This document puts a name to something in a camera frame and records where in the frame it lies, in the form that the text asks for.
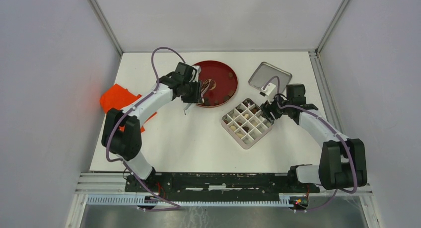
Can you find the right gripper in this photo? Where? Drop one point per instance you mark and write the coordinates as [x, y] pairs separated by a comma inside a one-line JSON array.
[[267, 107]]

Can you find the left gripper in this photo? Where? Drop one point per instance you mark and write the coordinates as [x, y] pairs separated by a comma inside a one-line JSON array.
[[196, 98]]

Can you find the metal tongs white handle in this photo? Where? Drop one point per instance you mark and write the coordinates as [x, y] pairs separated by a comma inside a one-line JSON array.
[[208, 83]]

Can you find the pink compartment box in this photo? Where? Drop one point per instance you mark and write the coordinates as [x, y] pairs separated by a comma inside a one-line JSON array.
[[245, 123]]

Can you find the silver tin lid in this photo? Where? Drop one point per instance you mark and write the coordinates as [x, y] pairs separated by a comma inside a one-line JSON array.
[[267, 72]]

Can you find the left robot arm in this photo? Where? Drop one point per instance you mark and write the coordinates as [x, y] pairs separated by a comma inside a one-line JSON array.
[[121, 134]]

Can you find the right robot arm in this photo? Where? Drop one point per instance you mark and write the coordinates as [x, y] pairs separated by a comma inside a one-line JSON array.
[[342, 163]]

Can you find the red round tray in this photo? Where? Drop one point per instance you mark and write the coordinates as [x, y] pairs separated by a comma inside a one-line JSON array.
[[220, 81]]

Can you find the orange cloth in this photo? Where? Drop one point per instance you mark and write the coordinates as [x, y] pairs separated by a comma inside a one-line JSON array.
[[117, 97]]

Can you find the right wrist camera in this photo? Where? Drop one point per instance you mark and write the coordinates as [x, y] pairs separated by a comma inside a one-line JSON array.
[[269, 90]]

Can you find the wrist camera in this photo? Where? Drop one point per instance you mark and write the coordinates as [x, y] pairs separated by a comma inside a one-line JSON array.
[[196, 73], [269, 90]]

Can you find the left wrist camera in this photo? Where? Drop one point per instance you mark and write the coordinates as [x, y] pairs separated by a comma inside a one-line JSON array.
[[196, 73]]

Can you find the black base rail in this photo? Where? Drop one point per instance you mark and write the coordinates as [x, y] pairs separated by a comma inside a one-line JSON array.
[[225, 187]]

